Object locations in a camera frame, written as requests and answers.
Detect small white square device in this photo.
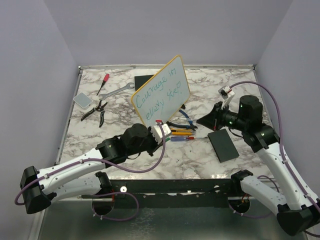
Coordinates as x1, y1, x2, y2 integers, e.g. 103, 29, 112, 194
73, 92, 93, 109

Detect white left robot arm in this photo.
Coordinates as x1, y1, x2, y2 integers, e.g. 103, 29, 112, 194
14, 123, 172, 215

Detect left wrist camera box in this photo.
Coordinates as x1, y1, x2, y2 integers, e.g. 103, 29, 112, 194
150, 123, 172, 144

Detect silver open-end wrench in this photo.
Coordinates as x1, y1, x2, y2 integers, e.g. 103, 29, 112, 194
99, 82, 135, 100

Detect yellow utility knife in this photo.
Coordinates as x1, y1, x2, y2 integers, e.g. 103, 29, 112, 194
170, 128, 194, 136

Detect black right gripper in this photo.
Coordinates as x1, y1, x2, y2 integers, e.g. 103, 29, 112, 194
198, 100, 249, 131

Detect red handled screwdriver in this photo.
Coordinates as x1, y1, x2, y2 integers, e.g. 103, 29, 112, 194
96, 73, 110, 96

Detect small black network switch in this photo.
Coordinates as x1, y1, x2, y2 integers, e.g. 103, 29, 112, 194
207, 129, 240, 163

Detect blue handled cutting pliers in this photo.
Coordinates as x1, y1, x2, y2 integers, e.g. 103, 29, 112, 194
166, 109, 198, 131

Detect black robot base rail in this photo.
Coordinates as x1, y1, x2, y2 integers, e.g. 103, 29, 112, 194
111, 178, 245, 209

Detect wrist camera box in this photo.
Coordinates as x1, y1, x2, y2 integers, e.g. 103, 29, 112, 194
218, 85, 235, 109
150, 123, 172, 144

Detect yellow framed whiteboard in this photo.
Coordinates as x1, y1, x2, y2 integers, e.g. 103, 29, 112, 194
130, 55, 191, 127

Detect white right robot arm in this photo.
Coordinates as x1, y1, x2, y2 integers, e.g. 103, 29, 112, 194
196, 95, 320, 236

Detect blue red screwdriver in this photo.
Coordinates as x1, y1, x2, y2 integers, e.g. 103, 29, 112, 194
170, 136, 208, 142

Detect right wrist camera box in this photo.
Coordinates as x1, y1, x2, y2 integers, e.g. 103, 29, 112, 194
218, 85, 235, 109

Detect black handled pliers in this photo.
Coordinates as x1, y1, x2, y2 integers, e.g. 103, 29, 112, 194
80, 99, 109, 128

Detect large black network switch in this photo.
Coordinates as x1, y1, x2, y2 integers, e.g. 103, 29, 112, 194
134, 74, 154, 91

